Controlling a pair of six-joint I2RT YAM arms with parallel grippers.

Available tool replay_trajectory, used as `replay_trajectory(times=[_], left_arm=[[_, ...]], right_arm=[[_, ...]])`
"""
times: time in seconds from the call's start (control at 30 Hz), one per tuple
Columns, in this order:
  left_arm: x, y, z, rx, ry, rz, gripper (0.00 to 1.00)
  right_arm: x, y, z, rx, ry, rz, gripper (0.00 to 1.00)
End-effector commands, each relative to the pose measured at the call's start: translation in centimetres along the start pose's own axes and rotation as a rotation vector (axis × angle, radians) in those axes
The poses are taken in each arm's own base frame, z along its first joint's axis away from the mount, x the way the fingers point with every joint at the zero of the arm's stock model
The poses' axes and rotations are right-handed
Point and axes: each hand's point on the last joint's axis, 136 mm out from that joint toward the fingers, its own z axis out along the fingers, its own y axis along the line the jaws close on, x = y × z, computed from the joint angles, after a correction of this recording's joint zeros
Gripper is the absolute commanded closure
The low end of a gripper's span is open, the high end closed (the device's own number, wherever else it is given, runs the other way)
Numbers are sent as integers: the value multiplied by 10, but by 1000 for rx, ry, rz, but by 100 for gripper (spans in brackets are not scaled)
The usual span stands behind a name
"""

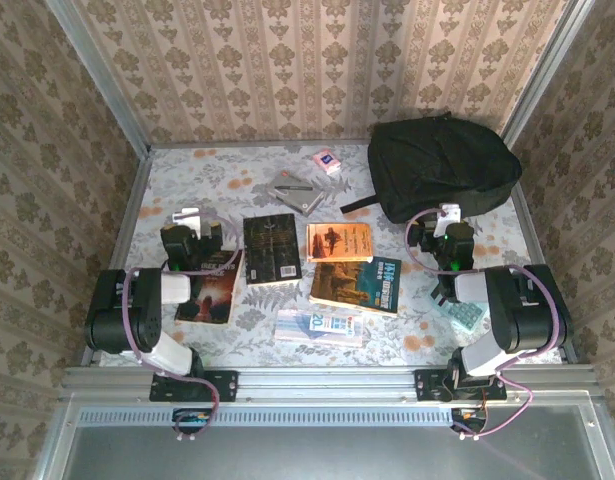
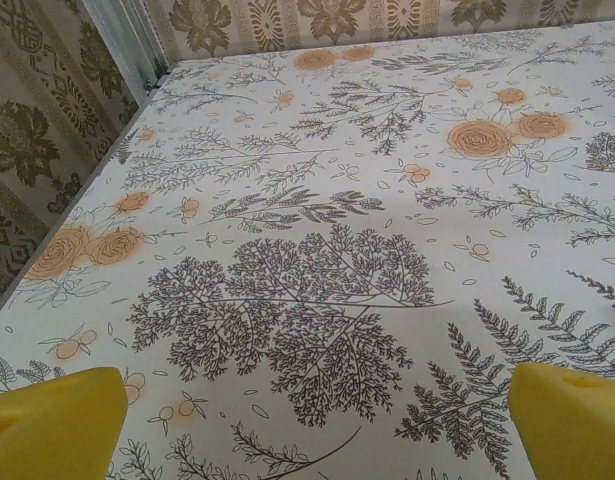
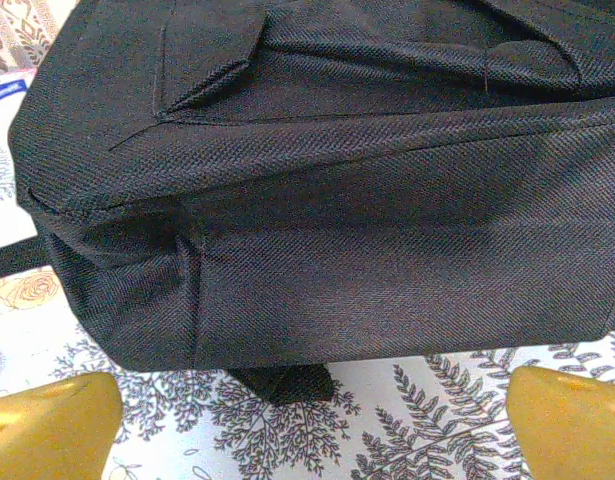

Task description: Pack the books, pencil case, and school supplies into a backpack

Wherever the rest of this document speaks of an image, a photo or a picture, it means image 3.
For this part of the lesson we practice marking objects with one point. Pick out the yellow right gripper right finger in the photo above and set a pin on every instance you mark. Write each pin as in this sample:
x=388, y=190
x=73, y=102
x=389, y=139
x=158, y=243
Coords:
x=572, y=430

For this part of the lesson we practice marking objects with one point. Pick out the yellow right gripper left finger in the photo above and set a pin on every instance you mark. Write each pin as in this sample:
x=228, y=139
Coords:
x=47, y=430

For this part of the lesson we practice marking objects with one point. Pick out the black fabric backpack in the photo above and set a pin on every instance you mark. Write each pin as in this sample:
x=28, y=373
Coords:
x=312, y=200

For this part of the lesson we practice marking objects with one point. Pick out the floral patterned table cover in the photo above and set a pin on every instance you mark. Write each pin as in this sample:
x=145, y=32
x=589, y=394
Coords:
x=387, y=430

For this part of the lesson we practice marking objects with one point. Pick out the small pink box blue label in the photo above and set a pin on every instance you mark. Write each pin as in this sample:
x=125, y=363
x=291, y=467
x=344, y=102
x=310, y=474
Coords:
x=2, y=115

